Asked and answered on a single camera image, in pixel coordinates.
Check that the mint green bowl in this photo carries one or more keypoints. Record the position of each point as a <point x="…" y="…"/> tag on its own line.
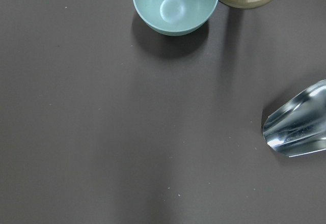
<point x="175" y="17"/>

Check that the steel ice scoop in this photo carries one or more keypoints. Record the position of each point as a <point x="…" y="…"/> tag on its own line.
<point x="298" y="127"/>

